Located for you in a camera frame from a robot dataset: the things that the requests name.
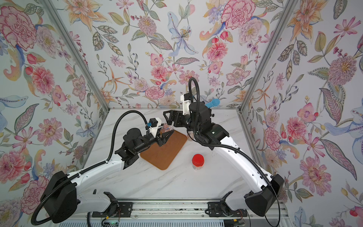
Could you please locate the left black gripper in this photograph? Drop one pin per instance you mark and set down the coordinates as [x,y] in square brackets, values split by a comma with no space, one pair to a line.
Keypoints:
[158,138]

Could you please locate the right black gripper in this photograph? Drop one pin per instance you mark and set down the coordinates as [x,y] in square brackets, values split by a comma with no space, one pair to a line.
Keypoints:
[178,117]

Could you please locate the white lid candy jar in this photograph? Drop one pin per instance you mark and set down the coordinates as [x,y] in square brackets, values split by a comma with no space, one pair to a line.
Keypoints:
[166,131]

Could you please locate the brown wooden tray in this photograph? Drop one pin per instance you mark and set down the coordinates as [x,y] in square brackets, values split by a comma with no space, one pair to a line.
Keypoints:
[162,157]

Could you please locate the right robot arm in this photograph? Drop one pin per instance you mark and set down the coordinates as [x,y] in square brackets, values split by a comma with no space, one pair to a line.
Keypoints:
[263,187]

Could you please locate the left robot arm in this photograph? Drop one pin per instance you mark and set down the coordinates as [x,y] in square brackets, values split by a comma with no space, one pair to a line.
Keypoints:
[64,195]

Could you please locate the red lid jar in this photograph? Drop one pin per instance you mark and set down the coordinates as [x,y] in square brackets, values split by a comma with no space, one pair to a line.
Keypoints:
[198,161]

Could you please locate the blue microphone on stand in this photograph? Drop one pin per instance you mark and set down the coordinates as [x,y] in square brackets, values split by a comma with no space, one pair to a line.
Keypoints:
[213,103]

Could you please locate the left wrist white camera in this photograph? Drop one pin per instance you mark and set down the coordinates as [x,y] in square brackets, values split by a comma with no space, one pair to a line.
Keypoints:
[153,126]

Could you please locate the wrist white camera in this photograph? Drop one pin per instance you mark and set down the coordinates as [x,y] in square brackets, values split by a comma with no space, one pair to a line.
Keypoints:
[186,100]
[153,126]

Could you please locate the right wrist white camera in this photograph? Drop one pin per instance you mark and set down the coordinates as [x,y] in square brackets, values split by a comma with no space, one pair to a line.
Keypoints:
[186,100]

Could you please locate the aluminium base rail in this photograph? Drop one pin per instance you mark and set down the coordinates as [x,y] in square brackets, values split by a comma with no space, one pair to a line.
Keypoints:
[180,213]

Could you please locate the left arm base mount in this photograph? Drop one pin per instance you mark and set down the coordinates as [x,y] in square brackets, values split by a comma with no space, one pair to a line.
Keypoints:
[116,208]

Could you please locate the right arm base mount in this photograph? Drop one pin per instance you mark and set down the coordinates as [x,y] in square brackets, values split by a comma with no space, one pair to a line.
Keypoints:
[220,209]

